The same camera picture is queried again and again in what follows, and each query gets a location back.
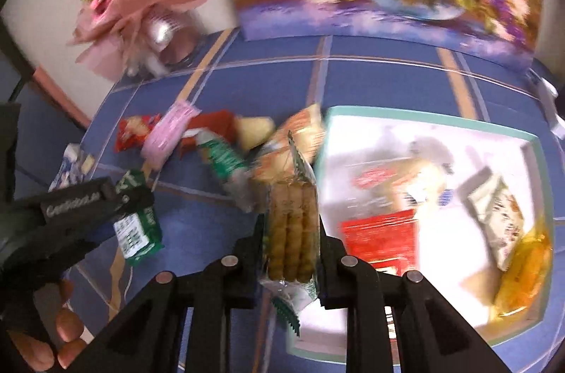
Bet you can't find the white round snack packet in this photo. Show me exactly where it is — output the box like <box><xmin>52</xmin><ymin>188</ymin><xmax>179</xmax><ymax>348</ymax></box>
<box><xmin>350</xmin><ymin>138</ymin><xmax>454</xmax><ymax>217</ymax></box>

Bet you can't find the pink snack packet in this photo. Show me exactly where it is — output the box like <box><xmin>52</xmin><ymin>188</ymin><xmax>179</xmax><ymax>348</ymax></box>
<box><xmin>141</xmin><ymin>101</ymin><xmax>201</xmax><ymax>172</ymax></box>

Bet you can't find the biscuit sticks clear packet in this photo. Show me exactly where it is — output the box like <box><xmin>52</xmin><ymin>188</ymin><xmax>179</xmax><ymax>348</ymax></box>
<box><xmin>260</xmin><ymin>144</ymin><xmax>321</xmax><ymax>337</ymax></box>

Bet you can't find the orange jelly pouch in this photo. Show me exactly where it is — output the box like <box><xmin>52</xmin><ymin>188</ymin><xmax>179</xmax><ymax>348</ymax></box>
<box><xmin>489</xmin><ymin>216</ymin><xmax>553</xmax><ymax>322</ymax></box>

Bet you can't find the red gold patterned snack packet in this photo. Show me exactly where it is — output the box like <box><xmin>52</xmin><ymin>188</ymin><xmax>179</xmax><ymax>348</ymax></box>
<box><xmin>340</xmin><ymin>209</ymin><xmax>418</xmax><ymax>276</ymax></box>

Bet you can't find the white tray with green rim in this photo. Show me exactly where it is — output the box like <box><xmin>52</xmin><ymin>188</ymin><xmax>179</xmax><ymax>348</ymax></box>
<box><xmin>315</xmin><ymin>106</ymin><xmax>557</xmax><ymax>371</ymax></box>

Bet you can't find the orange cracker snack packet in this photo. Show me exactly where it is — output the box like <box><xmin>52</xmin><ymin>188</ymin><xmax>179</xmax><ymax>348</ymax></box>
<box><xmin>252</xmin><ymin>103</ymin><xmax>326</xmax><ymax>184</ymax></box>

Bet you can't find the red snack box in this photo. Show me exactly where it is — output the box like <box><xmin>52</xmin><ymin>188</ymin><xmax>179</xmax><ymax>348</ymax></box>
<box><xmin>179</xmin><ymin>109</ymin><xmax>238</xmax><ymax>157</ymax></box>

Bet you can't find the cream jelly cup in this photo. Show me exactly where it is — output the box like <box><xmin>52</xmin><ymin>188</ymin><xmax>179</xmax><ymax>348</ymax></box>
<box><xmin>234</xmin><ymin>116</ymin><xmax>275</xmax><ymax>152</ymax></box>

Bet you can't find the small green white packet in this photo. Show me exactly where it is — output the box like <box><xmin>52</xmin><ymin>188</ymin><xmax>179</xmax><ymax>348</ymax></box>
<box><xmin>112</xmin><ymin>168</ymin><xmax>165</xmax><ymax>267</ymax></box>

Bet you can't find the small red peanut snack packet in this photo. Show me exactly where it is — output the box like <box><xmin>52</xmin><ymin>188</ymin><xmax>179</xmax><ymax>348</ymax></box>
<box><xmin>115</xmin><ymin>114</ymin><xmax>162</xmax><ymax>152</ymax></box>

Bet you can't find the pink flower bouquet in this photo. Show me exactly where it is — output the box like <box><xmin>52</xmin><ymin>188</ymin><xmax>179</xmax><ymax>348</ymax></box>
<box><xmin>70</xmin><ymin>0</ymin><xmax>208</xmax><ymax>83</ymax></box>

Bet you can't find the blue white small packet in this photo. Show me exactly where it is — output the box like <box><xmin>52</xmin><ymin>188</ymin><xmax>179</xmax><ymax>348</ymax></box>
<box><xmin>49</xmin><ymin>144</ymin><xmax>95</xmax><ymax>191</ymax></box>

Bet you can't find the blue plaid tablecloth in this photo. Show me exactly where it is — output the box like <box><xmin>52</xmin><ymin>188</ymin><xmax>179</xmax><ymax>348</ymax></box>
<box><xmin>0</xmin><ymin>26</ymin><xmax>565</xmax><ymax>373</ymax></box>

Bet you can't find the green white snack packet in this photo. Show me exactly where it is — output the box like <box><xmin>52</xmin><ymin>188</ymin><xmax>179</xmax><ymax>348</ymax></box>
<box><xmin>196</xmin><ymin>128</ymin><xmax>255</xmax><ymax>213</ymax></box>

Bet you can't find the beige white snack packet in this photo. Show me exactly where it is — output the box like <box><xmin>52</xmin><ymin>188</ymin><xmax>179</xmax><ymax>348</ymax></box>
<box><xmin>467</xmin><ymin>173</ymin><xmax>525</xmax><ymax>272</ymax></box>

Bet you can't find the person's left hand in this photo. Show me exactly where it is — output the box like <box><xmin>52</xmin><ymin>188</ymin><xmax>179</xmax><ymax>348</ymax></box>
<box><xmin>3</xmin><ymin>279</ymin><xmax>87</xmax><ymax>372</ymax></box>

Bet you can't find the white charger block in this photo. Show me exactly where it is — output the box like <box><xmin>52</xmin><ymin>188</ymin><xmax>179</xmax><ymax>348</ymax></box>
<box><xmin>530</xmin><ymin>69</ymin><xmax>565</xmax><ymax>141</ymax></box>

